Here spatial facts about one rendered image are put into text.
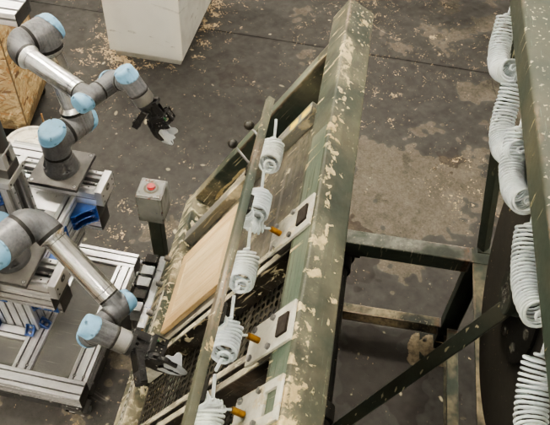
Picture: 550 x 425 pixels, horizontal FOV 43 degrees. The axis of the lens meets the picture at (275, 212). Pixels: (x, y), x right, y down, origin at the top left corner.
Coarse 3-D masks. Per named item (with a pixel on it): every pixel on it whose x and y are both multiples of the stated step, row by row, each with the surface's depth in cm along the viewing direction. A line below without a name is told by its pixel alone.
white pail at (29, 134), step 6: (42, 120) 405; (24, 126) 408; (30, 126) 409; (36, 126) 409; (12, 132) 405; (18, 132) 407; (24, 132) 408; (30, 132) 407; (36, 132) 407; (12, 138) 404; (18, 138) 404; (24, 138) 404; (30, 138) 404; (36, 138) 404
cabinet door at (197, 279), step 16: (224, 224) 258; (208, 240) 267; (224, 240) 249; (192, 256) 277; (208, 256) 258; (192, 272) 266; (208, 272) 248; (176, 288) 274; (192, 288) 256; (208, 288) 238; (176, 304) 264; (192, 304) 245; (176, 320) 256
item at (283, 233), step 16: (256, 224) 174; (288, 224) 175; (304, 224) 166; (272, 240) 180; (288, 240) 171; (272, 256) 187; (288, 256) 179; (272, 272) 186; (256, 288) 193; (272, 288) 192; (208, 304) 212; (240, 304) 201; (192, 320) 220; (176, 336) 226; (192, 336) 220
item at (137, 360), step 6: (138, 348) 212; (132, 354) 212; (138, 354) 211; (132, 360) 212; (138, 360) 210; (144, 360) 211; (132, 366) 212; (138, 366) 209; (144, 366) 210; (132, 372) 212; (138, 372) 208; (144, 372) 209; (138, 378) 208; (144, 378) 208; (138, 384) 208; (144, 384) 208
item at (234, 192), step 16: (288, 128) 238; (304, 128) 232; (288, 144) 239; (240, 176) 262; (256, 176) 254; (224, 192) 271; (240, 192) 262; (224, 208) 271; (208, 224) 281; (192, 240) 291
